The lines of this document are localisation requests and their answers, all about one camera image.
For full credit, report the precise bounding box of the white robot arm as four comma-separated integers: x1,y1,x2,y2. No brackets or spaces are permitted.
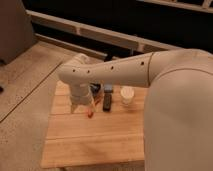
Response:
59,49,213,171

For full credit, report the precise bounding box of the blue-grey sponge block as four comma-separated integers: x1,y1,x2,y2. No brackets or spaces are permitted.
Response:
104,84,113,93

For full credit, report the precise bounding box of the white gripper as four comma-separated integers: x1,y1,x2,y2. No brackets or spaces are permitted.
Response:
69,84,94,113

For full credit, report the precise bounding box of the grey cabinet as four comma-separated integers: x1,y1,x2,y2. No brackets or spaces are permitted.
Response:
0,0,37,64

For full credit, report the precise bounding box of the black bowl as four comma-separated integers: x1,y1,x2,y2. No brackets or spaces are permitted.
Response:
90,84,101,98

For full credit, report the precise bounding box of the wooden cutting board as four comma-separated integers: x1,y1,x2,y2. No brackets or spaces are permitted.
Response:
41,82,147,168

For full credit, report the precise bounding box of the white window frame rail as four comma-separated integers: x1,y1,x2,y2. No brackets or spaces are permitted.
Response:
27,10,176,59

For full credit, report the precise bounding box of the white cup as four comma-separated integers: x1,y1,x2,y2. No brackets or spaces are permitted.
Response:
120,86,134,105

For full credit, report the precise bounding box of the black rectangular block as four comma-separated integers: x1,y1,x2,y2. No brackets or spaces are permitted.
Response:
103,93,112,111

